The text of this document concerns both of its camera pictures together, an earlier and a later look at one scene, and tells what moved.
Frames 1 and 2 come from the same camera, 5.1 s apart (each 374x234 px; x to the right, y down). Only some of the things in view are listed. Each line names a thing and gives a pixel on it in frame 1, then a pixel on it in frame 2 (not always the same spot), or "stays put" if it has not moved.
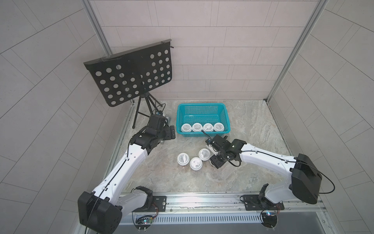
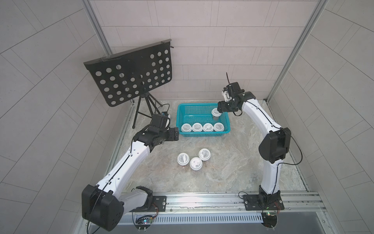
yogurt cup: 183,159 stays put
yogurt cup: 204,154 stays put
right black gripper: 214,162 -> 222,107
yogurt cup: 196,164 stays put
